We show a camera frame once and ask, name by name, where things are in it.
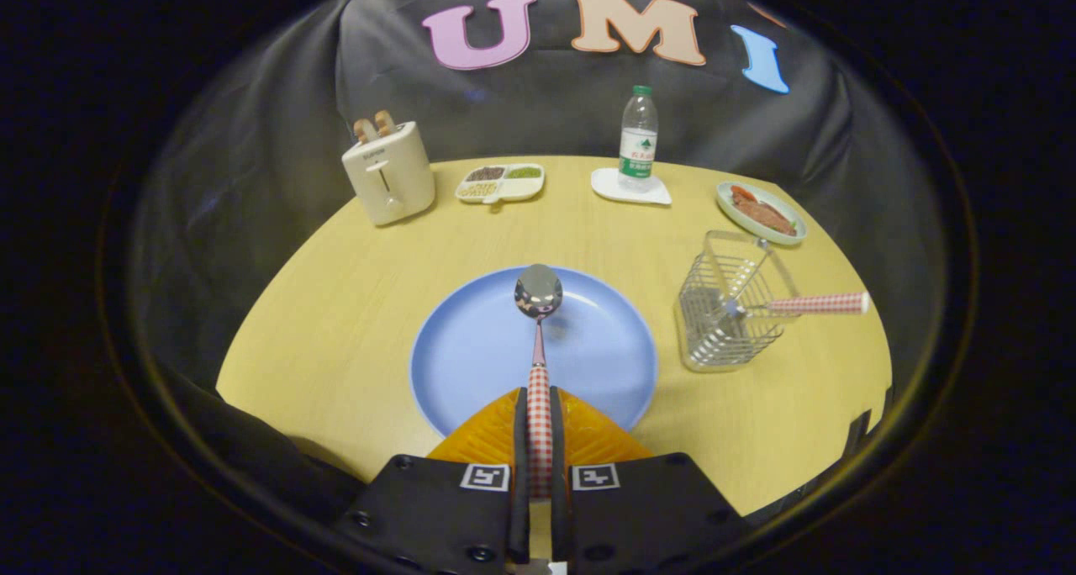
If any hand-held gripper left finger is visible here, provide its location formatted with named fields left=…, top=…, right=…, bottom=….
left=336, top=386, right=531, bottom=575

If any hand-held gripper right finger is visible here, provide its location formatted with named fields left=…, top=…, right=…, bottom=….
left=549, top=386, right=753, bottom=575

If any spoon with checkered handle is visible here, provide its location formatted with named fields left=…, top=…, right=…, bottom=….
left=514, top=264, right=564, bottom=500

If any fork with checkered handle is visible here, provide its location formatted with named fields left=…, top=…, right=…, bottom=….
left=725, top=292, right=871, bottom=318

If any blue round plate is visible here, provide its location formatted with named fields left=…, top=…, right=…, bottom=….
left=409, top=266, right=659, bottom=439

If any clear cutlery holder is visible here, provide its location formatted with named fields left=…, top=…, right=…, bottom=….
left=674, top=229, right=801, bottom=373

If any pale green plate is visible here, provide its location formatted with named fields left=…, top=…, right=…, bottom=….
left=715, top=181, right=808, bottom=246

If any sliced meat with vegetables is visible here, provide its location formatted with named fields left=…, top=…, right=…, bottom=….
left=730, top=185, right=798, bottom=238

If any white square coaster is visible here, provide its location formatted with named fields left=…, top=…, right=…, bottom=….
left=590, top=167, right=673, bottom=207

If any white divided snack dish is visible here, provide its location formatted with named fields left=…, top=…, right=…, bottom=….
left=455, top=163, right=546, bottom=206

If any cream toaster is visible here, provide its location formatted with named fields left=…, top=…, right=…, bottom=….
left=341, top=121, right=436, bottom=227

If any clear water bottle green cap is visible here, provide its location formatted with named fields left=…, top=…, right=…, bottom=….
left=619, top=85, right=659, bottom=182

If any black backdrop cloth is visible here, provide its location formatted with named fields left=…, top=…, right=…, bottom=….
left=126, top=0, right=951, bottom=408

